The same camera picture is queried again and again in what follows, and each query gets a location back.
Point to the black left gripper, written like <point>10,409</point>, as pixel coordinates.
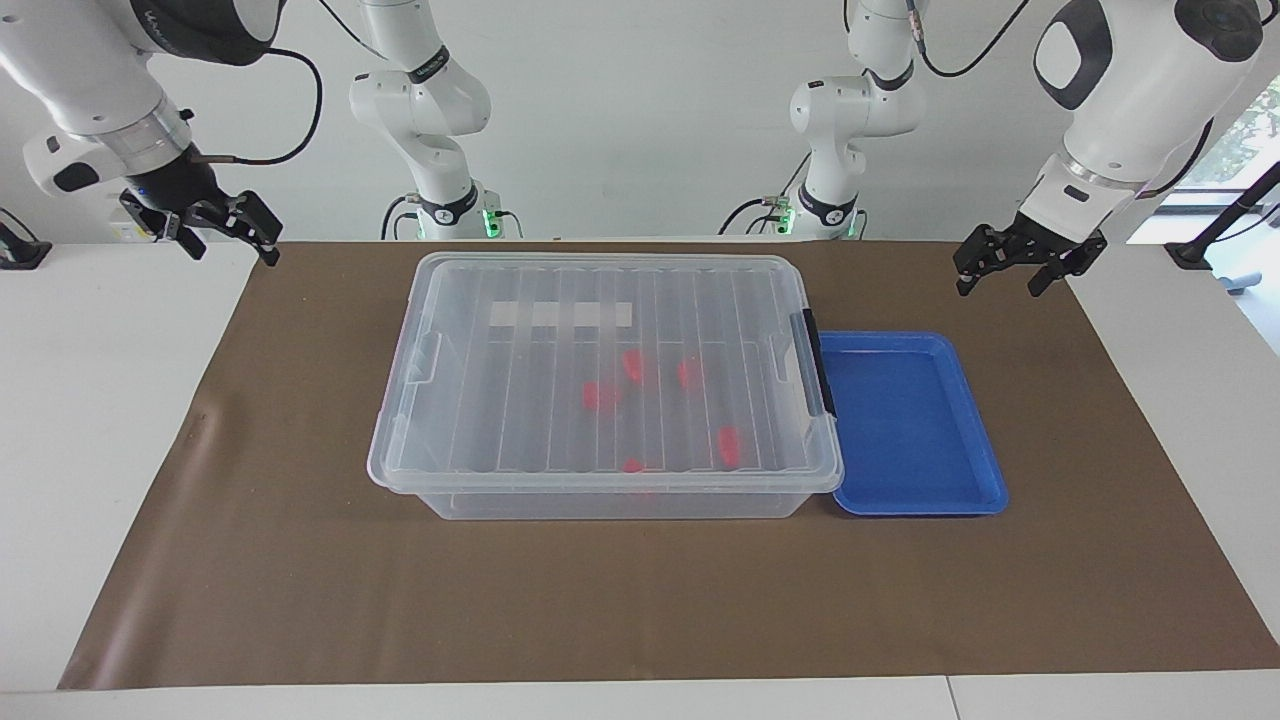
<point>1045,245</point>

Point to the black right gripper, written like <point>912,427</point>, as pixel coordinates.
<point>175,195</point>

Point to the clear ribbed plastic lid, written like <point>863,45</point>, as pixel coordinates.
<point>500,400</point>

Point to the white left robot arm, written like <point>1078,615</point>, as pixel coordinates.
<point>1140,90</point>

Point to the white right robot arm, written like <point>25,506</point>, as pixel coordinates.
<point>90,80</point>

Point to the small white box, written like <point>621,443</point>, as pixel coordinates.
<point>125,230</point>

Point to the blue plastic tray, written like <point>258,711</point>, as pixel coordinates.
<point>900,430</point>

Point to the black box latch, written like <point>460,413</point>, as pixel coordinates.
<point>815,360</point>

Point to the clear plastic storage box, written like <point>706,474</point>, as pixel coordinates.
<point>600,505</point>

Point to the black clamp base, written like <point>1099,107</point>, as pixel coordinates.
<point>20,255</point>

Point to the black stand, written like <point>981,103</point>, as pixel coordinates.
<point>1225,215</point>

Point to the window with green trees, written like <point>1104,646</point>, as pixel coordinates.
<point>1255,130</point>

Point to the brown paper table mat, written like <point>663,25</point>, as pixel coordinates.
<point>300,600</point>

